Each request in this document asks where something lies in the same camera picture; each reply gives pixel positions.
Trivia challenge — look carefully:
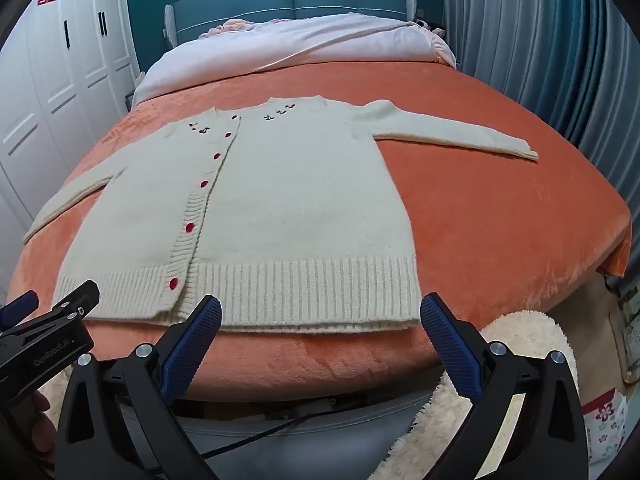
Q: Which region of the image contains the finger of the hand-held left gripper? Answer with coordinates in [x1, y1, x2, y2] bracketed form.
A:
[0, 280, 101, 343]
[0, 290, 40, 330]

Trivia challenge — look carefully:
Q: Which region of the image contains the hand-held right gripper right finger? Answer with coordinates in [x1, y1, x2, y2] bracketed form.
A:
[420, 292, 588, 480]

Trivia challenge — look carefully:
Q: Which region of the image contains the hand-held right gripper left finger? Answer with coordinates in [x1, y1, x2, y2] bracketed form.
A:
[55, 295, 223, 480]

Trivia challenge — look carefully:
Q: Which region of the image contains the cream knitted cardigan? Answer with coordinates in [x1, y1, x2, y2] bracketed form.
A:
[22, 95, 540, 335]

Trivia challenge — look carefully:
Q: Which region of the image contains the person's left hand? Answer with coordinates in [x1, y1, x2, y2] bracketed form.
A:
[17, 389, 57, 461]

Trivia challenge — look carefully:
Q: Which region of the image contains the white fluffy rug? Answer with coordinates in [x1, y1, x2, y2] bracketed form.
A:
[387, 309, 581, 480]

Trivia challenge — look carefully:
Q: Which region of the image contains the orange plush blanket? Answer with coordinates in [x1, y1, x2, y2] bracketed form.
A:
[6, 57, 633, 403]

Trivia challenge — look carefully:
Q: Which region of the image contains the floral printed bag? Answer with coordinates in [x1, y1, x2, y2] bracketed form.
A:
[582, 387, 629, 465]

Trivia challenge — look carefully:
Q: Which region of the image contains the pale patterned box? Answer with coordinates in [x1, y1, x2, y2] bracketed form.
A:
[606, 277, 640, 386]

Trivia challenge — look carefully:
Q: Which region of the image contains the dark bedside table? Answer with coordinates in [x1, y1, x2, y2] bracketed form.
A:
[123, 72, 147, 114]

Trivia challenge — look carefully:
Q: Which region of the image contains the white panelled wardrobe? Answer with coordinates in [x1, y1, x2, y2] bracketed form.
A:
[0, 0, 146, 293]

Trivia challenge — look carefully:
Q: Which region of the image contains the grey blue curtain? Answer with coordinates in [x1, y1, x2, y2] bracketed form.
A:
[442, 0, 640, 281]

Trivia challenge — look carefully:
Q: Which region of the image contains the pink ruffled cloth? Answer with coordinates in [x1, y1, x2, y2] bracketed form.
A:
[200, 17, 262, 41]

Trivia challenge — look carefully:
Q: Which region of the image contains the white duvet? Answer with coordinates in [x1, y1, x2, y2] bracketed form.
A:
[132, 12, 458, 108]

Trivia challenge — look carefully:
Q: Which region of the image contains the small plush toy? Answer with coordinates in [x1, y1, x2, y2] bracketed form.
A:
[412, 18, 446, 37]

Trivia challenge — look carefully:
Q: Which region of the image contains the black cable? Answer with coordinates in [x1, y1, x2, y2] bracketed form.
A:
[200, 407, 323, 461]

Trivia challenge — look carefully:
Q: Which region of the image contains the grey bed frame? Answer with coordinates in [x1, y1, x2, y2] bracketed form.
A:
[172, 392, 436, 467]

